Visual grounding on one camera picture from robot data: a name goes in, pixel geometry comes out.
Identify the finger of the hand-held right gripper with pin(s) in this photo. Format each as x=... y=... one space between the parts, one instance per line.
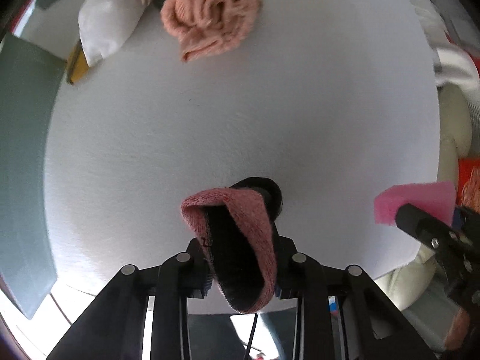
x=420 y=225
x=468 y=219

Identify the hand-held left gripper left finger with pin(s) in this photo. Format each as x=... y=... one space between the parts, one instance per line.
x=187 y=270

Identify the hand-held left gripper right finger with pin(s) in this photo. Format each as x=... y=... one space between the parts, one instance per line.
x=296 y=270

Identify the pink sponge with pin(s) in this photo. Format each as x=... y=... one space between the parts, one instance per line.
x=416 y=197

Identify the pink black knitted sock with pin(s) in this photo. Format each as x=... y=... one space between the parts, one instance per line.
x=255 y=217

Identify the peach knitted scarf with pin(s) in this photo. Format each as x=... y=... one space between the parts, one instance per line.
x=210 y=11

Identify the person's right hand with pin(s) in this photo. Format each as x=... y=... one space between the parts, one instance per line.
x=455 y=330

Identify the red bag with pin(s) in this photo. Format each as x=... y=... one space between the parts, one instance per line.
x=470 y=174

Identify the cream sofa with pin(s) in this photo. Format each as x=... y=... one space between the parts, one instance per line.
x=453 y=135

